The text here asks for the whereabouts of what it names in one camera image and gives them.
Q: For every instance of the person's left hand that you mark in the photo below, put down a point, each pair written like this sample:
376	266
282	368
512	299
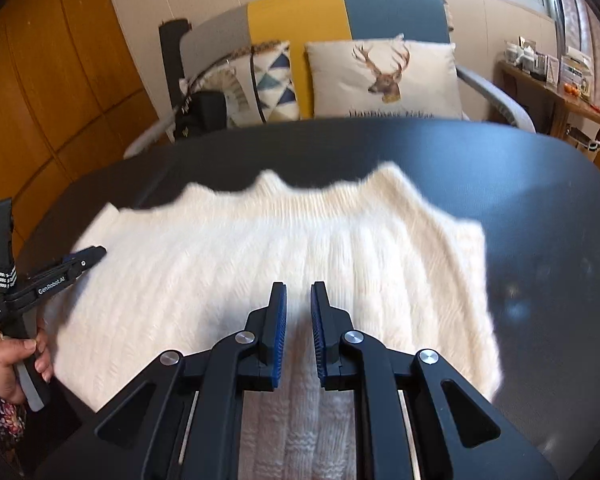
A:
14	351

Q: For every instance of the wooden side table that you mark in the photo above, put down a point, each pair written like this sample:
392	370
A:
569	119

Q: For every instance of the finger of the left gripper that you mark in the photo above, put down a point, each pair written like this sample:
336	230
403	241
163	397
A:
75	264

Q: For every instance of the grey yellow blue sofa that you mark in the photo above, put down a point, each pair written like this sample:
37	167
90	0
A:
303	21

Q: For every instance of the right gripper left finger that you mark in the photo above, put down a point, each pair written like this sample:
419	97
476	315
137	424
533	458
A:
181	417

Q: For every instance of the white knitted sweater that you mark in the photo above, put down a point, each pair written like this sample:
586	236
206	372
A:
184	275

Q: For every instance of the deer print pillow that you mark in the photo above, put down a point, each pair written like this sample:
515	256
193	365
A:
384	78

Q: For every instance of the black handbag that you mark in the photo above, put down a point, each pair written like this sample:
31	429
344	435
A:
202	110

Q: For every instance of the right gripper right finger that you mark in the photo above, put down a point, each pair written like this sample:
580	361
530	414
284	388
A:
416	416

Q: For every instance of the geometric triangle pillow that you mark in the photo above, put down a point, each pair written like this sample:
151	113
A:
276	89

